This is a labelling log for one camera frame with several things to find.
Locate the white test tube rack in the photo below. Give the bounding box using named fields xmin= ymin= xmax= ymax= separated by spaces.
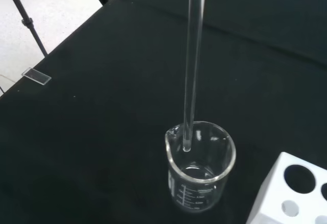
xmin=245 ymin=152 xmax=327 ymax=224

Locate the black tripod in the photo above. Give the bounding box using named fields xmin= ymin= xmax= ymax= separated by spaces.
xmin=2 ymin=0 xmax=110 ymax=57

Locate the clear acrylic cloth clip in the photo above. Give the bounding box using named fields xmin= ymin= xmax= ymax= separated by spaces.
xmin=22 ymin=67 xmax=52 ymax=86

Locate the black cloth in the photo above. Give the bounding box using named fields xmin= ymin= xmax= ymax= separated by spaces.
xmin=0 ymin=0 xmax=327 ymax=224

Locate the clear glass beaker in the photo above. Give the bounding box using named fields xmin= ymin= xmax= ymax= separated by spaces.
xmin=165 ymin=121 xmax=237 ymax=213

